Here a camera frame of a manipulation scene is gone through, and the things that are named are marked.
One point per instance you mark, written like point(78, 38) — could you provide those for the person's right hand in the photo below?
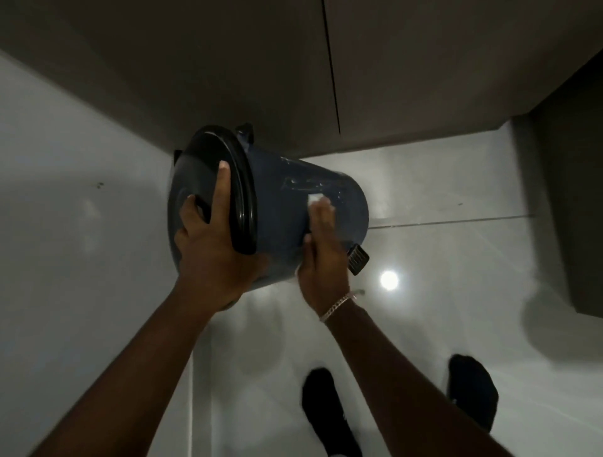
point(325, 268)

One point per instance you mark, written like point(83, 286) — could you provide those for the person's left hand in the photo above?
point(214, 268)

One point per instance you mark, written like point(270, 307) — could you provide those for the person's right thumb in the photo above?
point(308, 241)

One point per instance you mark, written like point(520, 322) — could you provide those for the white cleaning wipe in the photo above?
point(316, 199)

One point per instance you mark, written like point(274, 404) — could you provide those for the blue pedal bin black lid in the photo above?
point(282, 207)

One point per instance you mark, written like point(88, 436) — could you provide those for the person's right forearm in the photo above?
point(405, 390)

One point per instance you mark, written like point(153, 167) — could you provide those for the person's left forearm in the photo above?
point(141, 381)

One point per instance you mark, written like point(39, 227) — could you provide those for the person's black left shoe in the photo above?
point(327, 414)

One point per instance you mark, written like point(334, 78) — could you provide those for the person's black shoe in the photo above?
point(327, 414)
point(473, 390)

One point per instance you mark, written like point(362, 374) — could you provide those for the brown cabinet door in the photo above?
point(447, 66)
point(188, 66)

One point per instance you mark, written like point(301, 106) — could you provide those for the person's black right shoe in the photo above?
point(473, 390)

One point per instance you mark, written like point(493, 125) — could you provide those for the dark side cabinet panel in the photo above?
point(570, 197)

